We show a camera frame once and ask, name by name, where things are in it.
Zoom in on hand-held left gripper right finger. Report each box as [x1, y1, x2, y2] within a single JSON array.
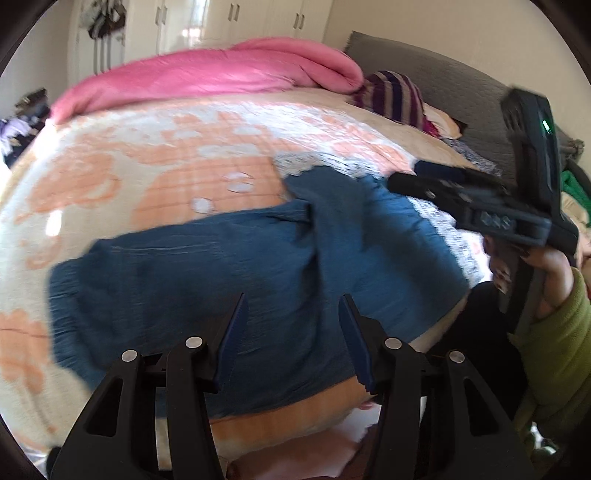
[[339, 294, 536, 480]]

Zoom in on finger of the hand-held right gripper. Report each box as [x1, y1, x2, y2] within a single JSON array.
[[416, 161, 504, 188], [388, 173, 472, 206]]

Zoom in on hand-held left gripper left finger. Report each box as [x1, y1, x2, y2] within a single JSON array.
[[51, 294, 249, 480]]

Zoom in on blue denim pants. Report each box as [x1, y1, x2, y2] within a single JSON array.
[[48, 152, 485, 418]]

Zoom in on person's right hand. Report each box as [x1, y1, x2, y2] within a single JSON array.
[[482, 235, 573, 319]]

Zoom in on blue white patterned cloth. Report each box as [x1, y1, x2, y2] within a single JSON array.
[[442, 137, 503, 177]]

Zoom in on cream pillow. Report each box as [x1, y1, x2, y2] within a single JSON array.
[[422, 104, 463, 140]]

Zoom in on pile of colourful clothes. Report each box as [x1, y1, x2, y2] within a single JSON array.
[[560, 138, 591, 271]]

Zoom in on purple striped cloth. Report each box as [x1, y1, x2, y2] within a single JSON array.
[[352, 70, 439, 136]]

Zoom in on grey padded headboard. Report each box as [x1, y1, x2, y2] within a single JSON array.
[[344, 31, 575, 185]]

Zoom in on cream orange patterned bed blanket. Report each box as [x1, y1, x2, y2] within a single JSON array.
[[0, 85, 481, 464]]

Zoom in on pink blanket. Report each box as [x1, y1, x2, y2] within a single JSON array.
[[50, 37, 365, 124]]

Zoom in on white wardrobe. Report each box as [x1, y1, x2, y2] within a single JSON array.
[[69, 0, 334, 77]]

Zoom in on dark clutter of clothes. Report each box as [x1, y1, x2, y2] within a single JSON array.
[[0, 88, 52, 171]]

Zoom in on hanging bags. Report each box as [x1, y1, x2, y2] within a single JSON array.
[[87, 0, 128, 41]]

